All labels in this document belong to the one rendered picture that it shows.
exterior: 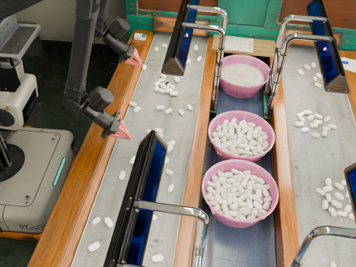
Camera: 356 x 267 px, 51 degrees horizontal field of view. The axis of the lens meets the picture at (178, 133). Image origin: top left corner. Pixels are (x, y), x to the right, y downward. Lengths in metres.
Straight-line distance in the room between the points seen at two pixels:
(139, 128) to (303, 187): 0.68
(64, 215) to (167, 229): 0.33
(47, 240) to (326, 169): 1.01
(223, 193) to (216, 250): 0.20
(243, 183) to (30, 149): 1.27
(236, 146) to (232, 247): 0.42
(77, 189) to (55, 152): 0.83
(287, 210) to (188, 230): 0.34
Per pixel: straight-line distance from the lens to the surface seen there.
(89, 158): 1.42
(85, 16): 1.11
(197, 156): 1.40
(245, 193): 1.35
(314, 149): 1.58
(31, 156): 2.17
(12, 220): 1.99
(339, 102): 1.85
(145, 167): 0.91
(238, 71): 1.90
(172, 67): 1.29
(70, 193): 1.33
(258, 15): 2.06
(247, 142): 1.53
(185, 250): 1.18
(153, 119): 1.58
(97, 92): 1.28
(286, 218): 1.30
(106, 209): 1.30
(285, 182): 1.39
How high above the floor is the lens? 1.81
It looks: 45 degrees down
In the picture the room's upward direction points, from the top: 3 degrees clockwise
